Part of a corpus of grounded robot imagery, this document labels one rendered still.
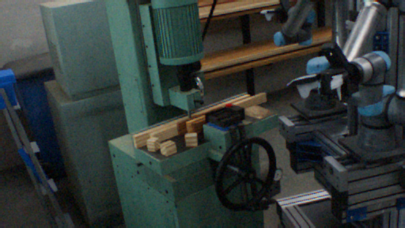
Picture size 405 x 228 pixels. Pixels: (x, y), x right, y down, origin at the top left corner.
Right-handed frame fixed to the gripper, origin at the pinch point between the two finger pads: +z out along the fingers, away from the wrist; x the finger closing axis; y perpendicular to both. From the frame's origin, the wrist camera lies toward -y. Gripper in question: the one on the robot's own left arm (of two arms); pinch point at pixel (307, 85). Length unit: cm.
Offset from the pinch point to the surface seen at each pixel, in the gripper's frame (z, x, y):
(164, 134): 5, 73, 22
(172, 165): 12, 59, 29
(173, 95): -6, 77, 8
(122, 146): 10, 106, 30
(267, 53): -208, 228, 34
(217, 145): -6, 54, 27
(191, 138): 2, 59, 23
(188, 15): -9, 59, -22
